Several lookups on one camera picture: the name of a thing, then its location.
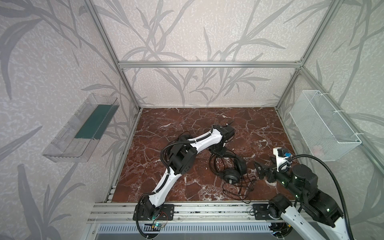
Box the clear plastic wall bin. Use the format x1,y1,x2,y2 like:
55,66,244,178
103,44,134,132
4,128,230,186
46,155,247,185
42,94,120,163

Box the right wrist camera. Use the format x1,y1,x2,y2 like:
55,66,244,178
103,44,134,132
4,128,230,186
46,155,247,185
273,147,293,173

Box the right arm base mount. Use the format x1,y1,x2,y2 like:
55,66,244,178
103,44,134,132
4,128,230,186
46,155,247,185
252,203,294,221

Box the white wire mesh basket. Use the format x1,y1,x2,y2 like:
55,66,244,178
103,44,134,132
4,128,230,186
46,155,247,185
290,90,362,162

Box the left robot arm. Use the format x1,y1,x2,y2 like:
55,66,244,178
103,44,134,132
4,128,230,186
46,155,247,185
133,125,235,221

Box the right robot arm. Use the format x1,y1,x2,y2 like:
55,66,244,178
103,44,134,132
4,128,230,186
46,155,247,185
254,154,354,240

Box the black headphones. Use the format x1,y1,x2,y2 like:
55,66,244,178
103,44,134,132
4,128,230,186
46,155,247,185
209,150,257,204
167,121,236,154

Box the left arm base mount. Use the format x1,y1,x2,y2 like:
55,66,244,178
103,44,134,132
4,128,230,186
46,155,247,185
133,204,175,221

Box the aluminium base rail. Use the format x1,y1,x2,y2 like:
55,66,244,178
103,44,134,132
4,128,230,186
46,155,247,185
86,201,340,224

